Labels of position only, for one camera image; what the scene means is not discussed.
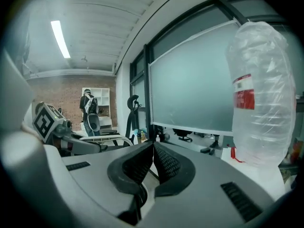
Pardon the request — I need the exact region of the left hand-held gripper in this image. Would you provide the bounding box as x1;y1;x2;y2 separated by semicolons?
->
32;103;107;155

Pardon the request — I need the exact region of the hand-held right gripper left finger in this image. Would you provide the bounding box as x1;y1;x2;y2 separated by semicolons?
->
42;141;155;226

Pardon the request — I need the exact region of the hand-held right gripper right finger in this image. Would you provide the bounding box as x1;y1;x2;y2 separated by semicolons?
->
140;141;277;228

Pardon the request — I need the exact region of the black trash bin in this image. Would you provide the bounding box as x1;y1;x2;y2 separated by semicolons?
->
79;133;134;149

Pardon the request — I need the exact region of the white water dispenser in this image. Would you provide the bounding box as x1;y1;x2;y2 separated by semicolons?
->
220;146;285;200

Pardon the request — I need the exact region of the white shelf unit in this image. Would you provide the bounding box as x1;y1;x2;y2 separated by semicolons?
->
82;87;112;128

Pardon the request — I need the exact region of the black office chair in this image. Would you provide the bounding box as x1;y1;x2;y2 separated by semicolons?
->
125;95;141;140

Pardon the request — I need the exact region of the large clear water bottle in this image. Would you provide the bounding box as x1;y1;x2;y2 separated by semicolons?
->
225;20;297;167

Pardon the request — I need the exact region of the frosted glass panel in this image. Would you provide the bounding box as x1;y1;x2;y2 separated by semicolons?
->
148;20;240;137

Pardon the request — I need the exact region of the long ceiling light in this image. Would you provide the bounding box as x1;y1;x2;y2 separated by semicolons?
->
50;20;71;59

